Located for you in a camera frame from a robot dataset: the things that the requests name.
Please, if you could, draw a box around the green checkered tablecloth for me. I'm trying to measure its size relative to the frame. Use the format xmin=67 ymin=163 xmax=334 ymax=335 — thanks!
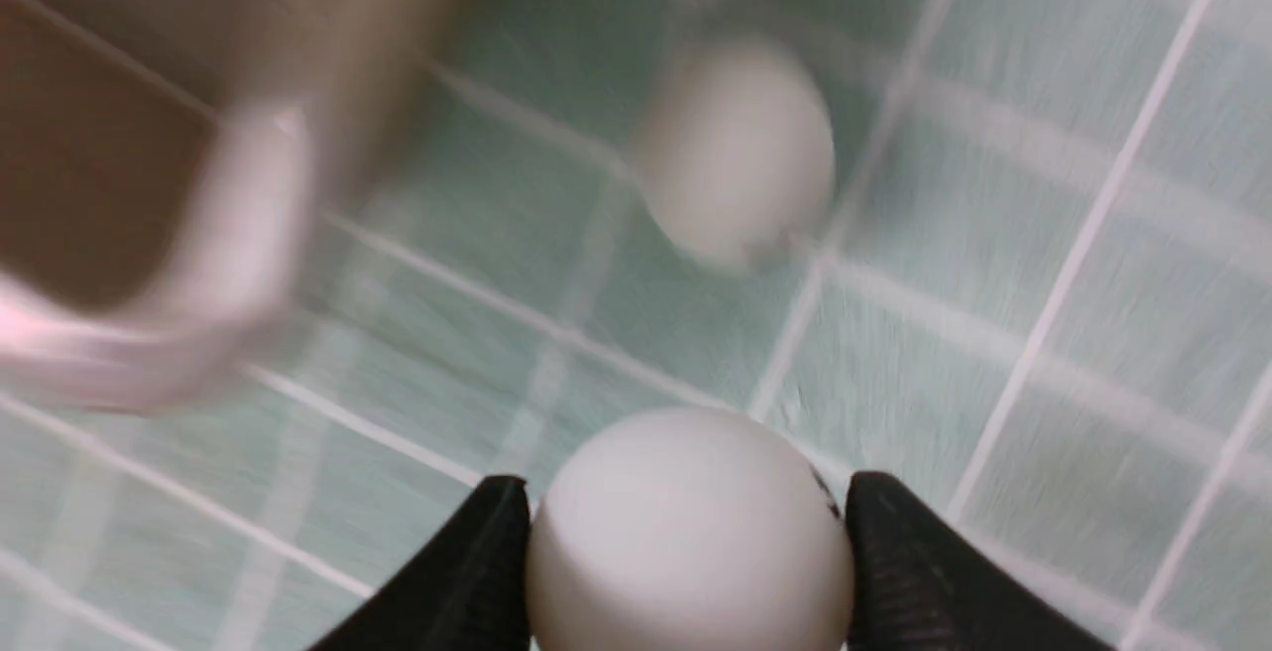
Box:
xmin=3 ymin=0 xmax=1269 ymax=650

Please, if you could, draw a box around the white ping-pong ball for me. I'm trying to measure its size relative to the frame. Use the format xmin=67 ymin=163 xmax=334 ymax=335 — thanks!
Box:
xmin=527 ymin=407 xmax=855 ymax=650
xmin=635 ymin=36 xmax=836 ymax=271

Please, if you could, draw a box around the olive plastic storage bin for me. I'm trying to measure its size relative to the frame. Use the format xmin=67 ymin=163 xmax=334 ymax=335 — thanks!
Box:
xmin=3 ymin=0 xmax=464 ymax=412

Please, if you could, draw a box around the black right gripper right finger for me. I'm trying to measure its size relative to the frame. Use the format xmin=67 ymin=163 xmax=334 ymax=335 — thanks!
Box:
xmin=845 ymin=470 xmax=1109 ymax=650

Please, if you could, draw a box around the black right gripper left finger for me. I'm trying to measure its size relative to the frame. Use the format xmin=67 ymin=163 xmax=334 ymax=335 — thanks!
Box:
xmin=312 ymin=476 xmax=532 ymax=650

